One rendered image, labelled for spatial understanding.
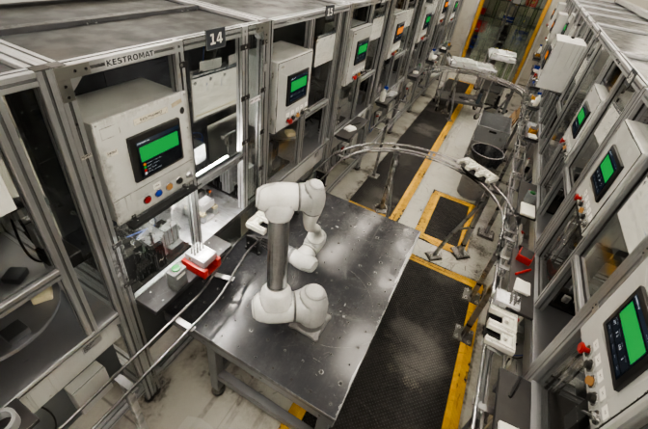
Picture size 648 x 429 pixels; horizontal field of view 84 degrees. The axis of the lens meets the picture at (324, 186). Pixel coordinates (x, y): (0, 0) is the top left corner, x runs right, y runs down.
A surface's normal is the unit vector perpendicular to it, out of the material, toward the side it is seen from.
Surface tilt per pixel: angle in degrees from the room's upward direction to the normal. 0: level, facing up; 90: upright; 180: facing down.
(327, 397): 0
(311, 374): 0
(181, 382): 0
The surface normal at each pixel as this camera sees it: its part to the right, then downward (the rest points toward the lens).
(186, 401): 0.12, -0.81
